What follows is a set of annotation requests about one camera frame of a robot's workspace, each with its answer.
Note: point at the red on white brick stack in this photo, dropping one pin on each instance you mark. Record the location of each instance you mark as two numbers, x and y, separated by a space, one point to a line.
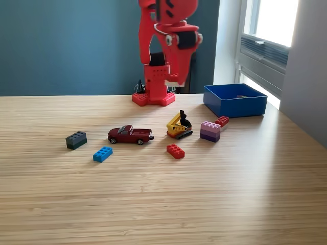
171 77

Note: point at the dark red toy pickup truck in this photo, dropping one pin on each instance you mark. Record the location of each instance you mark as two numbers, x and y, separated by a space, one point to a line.
132 135

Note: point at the light blue brick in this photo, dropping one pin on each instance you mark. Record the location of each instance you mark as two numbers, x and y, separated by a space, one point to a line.
102 154

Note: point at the blue plastic bin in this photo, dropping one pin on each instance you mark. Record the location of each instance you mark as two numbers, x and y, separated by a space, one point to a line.
235 109

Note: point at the black folding rack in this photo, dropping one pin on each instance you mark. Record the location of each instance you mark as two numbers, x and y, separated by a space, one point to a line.
192 76

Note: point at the black table clamp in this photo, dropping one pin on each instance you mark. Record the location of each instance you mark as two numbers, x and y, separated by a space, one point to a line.
140 88
172 89

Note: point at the small yellow toy digger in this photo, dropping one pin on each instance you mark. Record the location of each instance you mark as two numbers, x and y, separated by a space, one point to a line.
176 128

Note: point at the small red on white bricks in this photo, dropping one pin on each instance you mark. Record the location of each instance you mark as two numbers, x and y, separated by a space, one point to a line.
222 121

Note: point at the pink and purple brick stack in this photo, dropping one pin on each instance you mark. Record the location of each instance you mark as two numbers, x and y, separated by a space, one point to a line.
210 132

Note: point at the grey pleated window blind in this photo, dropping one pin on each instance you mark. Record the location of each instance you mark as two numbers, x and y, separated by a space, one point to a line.
273 56

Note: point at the grey on dark green bricks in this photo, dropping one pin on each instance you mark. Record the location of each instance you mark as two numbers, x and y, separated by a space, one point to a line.
75 140

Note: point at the white window frame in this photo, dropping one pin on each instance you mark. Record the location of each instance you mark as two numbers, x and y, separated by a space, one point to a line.
274 85

